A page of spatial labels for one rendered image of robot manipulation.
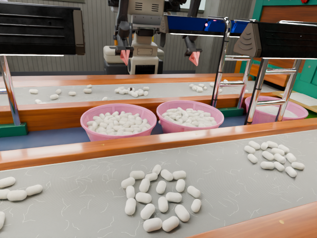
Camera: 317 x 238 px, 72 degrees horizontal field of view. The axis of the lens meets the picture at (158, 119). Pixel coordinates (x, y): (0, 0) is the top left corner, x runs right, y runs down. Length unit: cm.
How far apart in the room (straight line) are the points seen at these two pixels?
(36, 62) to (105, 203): 381
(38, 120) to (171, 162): 55
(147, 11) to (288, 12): 92
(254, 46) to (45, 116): 75
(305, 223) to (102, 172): 45
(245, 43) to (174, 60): 398
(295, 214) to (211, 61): 392
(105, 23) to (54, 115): 328
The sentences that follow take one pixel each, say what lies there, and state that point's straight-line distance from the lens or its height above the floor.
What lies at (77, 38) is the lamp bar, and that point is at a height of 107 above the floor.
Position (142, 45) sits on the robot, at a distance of 180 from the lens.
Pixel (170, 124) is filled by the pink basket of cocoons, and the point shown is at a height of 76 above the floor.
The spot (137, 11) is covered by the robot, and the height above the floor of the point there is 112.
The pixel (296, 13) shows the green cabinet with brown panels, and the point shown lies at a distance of 155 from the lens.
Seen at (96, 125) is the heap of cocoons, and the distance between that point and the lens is 81.
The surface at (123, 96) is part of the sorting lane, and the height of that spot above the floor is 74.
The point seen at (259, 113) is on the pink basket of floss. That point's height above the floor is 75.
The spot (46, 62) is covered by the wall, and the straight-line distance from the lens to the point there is 419.
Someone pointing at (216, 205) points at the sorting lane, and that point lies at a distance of 54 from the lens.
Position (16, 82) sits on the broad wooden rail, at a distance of 131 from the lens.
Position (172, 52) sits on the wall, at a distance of 447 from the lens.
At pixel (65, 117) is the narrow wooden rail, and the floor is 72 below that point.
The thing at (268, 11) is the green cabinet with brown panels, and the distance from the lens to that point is 170.
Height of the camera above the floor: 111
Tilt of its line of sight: 25 degrees down
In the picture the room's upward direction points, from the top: 4 degrees clockwise
